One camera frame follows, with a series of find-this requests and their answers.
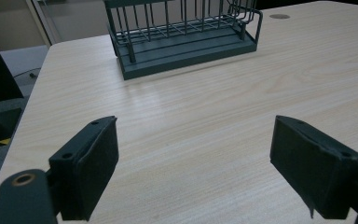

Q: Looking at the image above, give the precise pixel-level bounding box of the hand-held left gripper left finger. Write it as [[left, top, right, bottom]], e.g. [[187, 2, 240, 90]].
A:
[[48, 115, 120, 222]]

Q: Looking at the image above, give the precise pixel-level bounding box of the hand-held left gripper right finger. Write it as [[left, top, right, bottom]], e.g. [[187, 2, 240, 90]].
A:
[[269, 115, 358, 220]]

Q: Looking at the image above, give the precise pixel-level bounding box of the round grommet cover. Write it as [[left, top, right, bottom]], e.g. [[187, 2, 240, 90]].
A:
[[268, 13, 291, 21]]

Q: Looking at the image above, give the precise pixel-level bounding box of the black cable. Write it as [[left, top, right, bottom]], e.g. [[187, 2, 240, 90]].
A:
[[13, 66, 42, 79]]

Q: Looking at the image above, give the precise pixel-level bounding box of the dark wire dish rack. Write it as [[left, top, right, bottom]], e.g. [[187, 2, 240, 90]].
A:
[[103, 0, 264, 81]]

